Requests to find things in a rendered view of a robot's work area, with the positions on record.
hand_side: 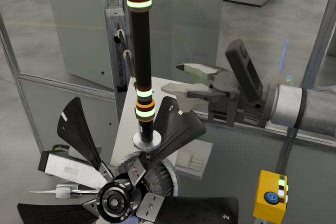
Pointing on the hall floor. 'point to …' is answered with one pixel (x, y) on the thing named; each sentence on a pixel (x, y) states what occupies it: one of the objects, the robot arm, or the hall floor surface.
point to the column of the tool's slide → (120, 98)
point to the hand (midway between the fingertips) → (173, 74)
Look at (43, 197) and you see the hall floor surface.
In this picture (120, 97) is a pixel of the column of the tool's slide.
